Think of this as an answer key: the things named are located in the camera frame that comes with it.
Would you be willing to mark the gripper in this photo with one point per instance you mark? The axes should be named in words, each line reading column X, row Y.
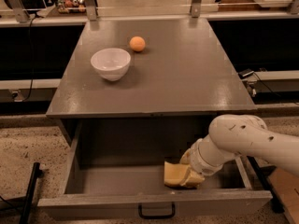
column 196, row 160

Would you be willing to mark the yellow sponge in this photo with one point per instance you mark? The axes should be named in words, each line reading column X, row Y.
column 175, row 175

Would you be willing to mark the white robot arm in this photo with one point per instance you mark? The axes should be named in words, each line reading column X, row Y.
column 232, row 136

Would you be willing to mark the grey open top drawer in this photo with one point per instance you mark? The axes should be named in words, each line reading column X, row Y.
column 113, row 165

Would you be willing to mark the grey cabinet counter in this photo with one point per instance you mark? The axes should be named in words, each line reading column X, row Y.
column 183, row 70

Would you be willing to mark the black right stand leg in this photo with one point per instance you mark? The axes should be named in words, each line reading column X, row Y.
column 276, row 205

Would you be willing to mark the black stand leg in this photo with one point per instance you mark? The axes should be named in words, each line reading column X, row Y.
column 276, row 205
column 25, row 213

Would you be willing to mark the brown cardboard box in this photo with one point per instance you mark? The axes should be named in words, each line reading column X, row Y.
column 286, row 187

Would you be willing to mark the small black power adapter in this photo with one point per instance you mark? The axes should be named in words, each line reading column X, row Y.
column 246, row 73

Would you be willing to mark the white ceramic bowl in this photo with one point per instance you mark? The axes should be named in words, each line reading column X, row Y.
column 111, row 64

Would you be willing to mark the orange ball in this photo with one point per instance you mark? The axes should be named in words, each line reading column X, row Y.
column 137, row 43

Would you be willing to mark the black left stand leg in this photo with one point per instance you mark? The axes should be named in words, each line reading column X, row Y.
column 25, row 213

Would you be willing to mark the black drawer handle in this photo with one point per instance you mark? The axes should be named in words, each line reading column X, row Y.
column 157, row 212

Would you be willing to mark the metal right frame post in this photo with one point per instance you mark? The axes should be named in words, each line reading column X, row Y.
column 195, row 9

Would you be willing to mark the metal frame post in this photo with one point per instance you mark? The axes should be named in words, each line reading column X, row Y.
column 195, row 9
column 20, row 12
column 91, row 9

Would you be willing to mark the metal middle frame post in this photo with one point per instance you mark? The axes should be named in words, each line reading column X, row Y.
column 91, row 9

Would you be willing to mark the metal left frame post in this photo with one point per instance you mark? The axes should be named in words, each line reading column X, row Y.
column 20, row 12

